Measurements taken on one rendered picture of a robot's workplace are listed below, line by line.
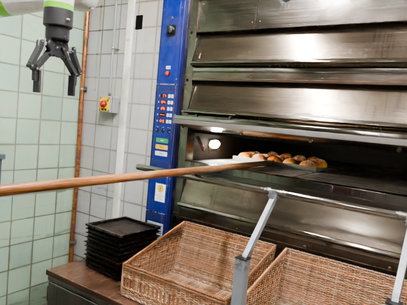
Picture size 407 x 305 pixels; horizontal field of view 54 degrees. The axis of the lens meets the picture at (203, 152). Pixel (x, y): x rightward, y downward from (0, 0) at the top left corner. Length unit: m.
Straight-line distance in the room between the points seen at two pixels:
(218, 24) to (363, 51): 0.78
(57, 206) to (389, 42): 2.16
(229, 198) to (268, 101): 0.54
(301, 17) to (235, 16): 0.36
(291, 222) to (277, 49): 0.83
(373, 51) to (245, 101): 0.63
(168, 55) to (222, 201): 0.87
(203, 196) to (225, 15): 0.97
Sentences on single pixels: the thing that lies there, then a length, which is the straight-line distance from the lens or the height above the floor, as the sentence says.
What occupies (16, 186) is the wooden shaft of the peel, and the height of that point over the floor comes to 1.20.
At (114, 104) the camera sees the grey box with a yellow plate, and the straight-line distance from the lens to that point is 2.55.
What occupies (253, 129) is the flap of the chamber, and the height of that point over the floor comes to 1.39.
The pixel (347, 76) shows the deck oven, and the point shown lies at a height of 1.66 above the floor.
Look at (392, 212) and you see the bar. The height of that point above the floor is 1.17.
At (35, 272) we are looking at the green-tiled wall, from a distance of 2.87.
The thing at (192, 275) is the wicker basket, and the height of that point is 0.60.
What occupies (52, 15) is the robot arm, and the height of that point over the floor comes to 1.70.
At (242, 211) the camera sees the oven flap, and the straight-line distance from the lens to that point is 2.04.
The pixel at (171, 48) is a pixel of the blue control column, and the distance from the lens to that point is 2.31.
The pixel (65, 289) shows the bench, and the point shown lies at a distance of 2.19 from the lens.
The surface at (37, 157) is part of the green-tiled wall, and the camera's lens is 2.67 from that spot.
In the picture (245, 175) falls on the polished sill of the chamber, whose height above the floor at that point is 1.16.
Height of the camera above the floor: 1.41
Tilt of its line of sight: 4 degrees down
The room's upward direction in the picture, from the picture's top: 5 degrees clockwise
